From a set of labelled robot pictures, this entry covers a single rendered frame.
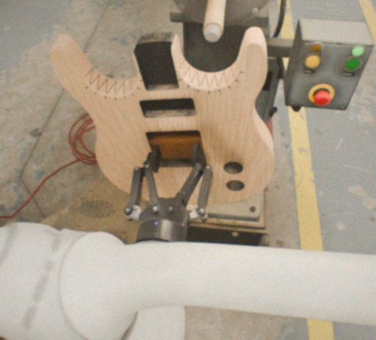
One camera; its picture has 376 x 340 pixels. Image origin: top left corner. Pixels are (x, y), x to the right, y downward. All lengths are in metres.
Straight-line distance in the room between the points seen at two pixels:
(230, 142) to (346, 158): 1.61
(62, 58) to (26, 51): 2.46
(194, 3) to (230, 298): 0.66
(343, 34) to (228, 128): 0.41
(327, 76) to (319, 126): 1.41
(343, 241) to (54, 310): 1.65
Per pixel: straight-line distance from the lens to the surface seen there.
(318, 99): 0.96
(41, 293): 0.37
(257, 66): 0.55
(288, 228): 1.86
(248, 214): 1.52
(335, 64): 0.93
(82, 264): 0.36
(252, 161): 0.70
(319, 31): 0.92
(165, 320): 0.48
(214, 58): 1.11
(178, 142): 0.67
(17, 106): 2.57
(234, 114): 0.61
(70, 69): 0.62
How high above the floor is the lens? 1.57
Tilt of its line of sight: 49 degrees down
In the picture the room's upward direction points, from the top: straight up
